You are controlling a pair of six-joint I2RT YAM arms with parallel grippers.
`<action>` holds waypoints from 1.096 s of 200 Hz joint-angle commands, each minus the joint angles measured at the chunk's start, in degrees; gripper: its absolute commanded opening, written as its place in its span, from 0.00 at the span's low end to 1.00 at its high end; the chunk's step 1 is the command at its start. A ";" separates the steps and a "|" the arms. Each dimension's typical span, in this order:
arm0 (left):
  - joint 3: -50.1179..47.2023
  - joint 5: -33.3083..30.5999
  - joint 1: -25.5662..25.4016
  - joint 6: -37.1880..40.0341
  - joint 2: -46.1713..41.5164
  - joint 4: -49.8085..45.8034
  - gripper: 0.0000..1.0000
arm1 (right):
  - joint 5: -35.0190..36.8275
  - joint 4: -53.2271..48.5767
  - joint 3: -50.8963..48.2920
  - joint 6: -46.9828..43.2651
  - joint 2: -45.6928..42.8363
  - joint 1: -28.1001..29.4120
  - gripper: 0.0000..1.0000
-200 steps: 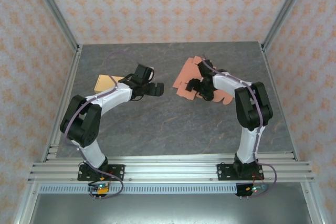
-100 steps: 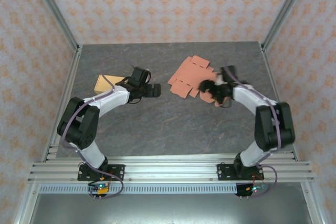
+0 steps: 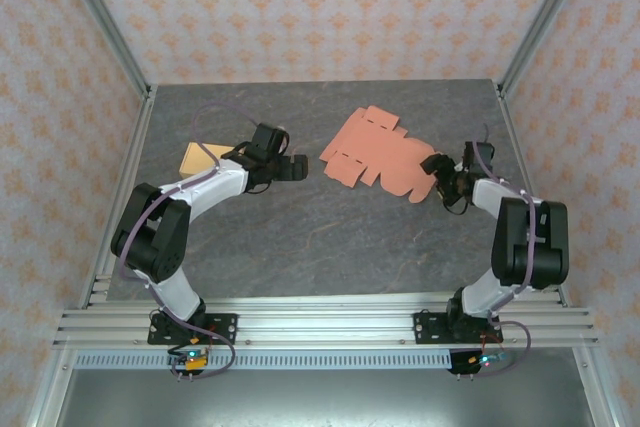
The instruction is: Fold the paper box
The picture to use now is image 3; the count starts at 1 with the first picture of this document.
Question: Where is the reddish brown cardboard box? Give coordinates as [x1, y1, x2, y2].
[318, 105, 441, 206]

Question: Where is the yellow paper box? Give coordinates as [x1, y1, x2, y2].
[179, 141, 239, 181]

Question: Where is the grey metal panel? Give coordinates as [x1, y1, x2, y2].
[49, 369, 599, 427]

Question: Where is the aluminium table side rail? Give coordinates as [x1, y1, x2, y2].
[494, 81, 571, 308]
[77, 86, 159, 308]

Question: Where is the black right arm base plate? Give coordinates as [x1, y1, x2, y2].
[413, 311, 504, 346]

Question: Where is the aluminium mounting rail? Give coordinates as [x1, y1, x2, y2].
[52, 296, 601, 348]

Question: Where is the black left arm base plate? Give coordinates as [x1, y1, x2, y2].
[147, 313, 239, 346]

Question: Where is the aluminium frame post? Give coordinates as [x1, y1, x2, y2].
[52, 0, 154, 98]
[497, 0, 596, 96]

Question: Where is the grey slotted cable duct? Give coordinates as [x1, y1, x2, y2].
[73, 351, 454, 371]

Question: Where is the aluminium frame leg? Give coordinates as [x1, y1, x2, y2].
[572, 346, 621, 427]
[24, 346, 76, 427]

